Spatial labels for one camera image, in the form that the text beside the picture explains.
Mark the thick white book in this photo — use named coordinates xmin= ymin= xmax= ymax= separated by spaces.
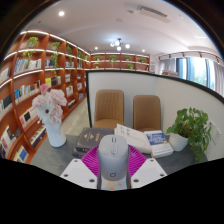
xmin=114 ymin=123 xmax=154 ymax=155

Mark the pink and white flower bouquet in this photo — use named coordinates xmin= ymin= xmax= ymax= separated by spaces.
xmin=31 ymin=83 xmax=68 ymax=126

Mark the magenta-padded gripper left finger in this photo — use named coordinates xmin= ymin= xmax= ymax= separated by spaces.
xmin=59 ymin=144 xmax=101 ymax=190

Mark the orange wooden bookshelf unit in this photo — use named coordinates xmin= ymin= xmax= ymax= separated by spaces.
xmin=0 ymin=29 xmax=151 ymax=164

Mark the dark hardcover book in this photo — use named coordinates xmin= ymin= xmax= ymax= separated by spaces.
xmin=72 ymin=148 xmax=88 ymax=159
xmin=74 ymin=127 xmax=115 ymax=154

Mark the ceiling air conditioner vent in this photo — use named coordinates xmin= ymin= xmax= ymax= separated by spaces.
xmin=124 ymin=3 xmax=172 ymax=24

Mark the ceiling spotlight cluster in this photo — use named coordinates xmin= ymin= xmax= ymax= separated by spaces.
xmin=109 ymin=37 xmax=132 ymax=52

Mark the white computer mouse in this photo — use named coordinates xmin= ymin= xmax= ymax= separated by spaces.
xmin=97 ymin=134 xmax=130 ymax=182

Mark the blue-covered white book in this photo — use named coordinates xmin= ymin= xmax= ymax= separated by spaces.
xmin=143 ymin=129 xmax=174 ymax=159

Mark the white ceramic jug vase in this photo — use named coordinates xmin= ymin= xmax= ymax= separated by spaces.
xmin=44 ymin=121 xmax=68 ymax=148

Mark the tan upholstered chair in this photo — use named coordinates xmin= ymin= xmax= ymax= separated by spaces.
xmin=132 ymin=94 xmax=162 ymax=133
xmin=93 ymin=89 xmax=125 ymax=130

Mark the green potted plant, white pot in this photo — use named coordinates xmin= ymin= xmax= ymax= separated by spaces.
xmin=166 ymin=107 xmax=213 ymax=163

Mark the window with curtains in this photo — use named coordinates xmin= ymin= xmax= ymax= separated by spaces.
xmin=158 ymin=56 xmax=224 ymax=98

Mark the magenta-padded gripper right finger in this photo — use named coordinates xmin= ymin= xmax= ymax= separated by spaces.
xmin=128 ymin=144 xmax=168 ymax=190

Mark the white wall socket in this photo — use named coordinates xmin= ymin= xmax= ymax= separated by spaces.
xmin=209 ymin=121 xmax=223 ymax=145

